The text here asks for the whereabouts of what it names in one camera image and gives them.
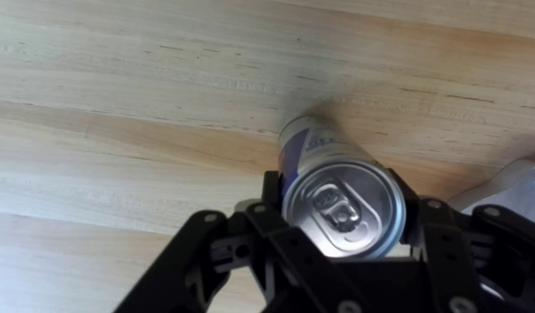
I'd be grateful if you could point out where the slim silver drink can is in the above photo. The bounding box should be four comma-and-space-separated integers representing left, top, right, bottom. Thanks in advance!
277, 113, 409, 260

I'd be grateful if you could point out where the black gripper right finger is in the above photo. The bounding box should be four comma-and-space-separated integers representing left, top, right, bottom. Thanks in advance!
388, 166, 535, 313

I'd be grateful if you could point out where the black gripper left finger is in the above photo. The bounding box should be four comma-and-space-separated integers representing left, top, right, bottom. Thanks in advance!
113, 168, 362, 313

